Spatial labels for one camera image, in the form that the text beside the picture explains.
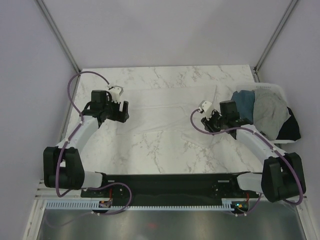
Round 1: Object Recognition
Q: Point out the blue t shirt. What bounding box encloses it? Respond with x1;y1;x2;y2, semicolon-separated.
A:
231;90;255;124

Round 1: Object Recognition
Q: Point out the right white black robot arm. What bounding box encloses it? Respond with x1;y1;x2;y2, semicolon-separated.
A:
199;100;306;205

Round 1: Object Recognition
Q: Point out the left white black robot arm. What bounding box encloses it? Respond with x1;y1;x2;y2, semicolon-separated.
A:
43;86;129;197

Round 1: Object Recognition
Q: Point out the grey t shirt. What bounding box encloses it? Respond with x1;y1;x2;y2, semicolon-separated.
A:
253;88;290;141

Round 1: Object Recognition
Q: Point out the right aluminium corner post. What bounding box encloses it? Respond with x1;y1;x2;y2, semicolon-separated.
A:
253;0;300;73

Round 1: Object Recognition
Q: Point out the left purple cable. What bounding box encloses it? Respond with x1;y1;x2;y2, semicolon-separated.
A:
55;71;133;216

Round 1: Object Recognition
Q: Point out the left aluminium corner post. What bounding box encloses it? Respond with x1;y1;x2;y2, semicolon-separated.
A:
34;0;83;76

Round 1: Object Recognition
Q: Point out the aluminium corner post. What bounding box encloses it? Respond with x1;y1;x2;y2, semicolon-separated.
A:
34;0;83;76
253;0;300;73

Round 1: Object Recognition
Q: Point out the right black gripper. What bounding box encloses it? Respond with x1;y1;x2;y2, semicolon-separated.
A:
200;108;227;136

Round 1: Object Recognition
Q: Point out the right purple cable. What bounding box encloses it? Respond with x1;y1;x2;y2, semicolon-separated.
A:
189;109;307;218

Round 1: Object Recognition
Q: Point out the white t shirt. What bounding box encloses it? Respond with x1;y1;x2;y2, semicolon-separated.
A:
117;85;217;148

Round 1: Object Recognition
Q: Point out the white slotted cable duct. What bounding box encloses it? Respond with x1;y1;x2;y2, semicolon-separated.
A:
45;199;248;212

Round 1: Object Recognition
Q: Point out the purple cable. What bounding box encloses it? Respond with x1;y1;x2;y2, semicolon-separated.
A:
55;71;133;216
189;109;307;218

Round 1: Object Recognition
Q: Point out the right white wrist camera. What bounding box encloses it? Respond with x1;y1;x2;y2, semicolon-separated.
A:
197;100;215;120

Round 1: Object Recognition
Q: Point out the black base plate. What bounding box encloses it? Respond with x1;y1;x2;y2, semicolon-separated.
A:
81;173;258;206

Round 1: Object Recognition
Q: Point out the black t shirt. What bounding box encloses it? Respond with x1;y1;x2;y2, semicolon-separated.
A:
276;107;301;141

